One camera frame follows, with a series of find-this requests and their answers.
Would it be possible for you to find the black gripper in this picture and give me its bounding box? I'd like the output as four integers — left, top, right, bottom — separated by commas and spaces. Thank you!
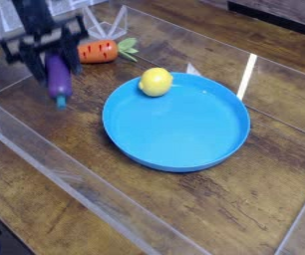
0, 0, 88, 84

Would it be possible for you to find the purple toy eggplant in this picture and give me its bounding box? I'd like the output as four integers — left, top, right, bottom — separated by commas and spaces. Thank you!
46, 54, 74, 109

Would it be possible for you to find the blue round tray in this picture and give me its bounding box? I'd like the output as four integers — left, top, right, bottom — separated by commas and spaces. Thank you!
103, 73, 250, 172

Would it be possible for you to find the orange toy carrot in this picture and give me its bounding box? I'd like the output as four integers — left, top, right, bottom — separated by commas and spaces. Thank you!
79, 38, 139, 64

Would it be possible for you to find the white grid curtain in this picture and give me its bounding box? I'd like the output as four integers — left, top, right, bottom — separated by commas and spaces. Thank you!
0, 0, 107, 38

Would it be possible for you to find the yellow toy lemon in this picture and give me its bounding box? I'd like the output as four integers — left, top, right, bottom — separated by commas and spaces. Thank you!
139, 68, 173, 97

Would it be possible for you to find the black bar at back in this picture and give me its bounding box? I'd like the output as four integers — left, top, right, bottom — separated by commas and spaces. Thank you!
227, 0, 305, 35

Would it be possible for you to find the clear acrylic corner bracket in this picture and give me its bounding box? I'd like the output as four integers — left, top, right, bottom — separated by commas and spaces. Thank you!
83, 7, 128, 40

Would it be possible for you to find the clear acrylic enclosure wall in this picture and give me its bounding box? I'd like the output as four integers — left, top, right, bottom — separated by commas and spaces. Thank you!
0, 0, 305, 255

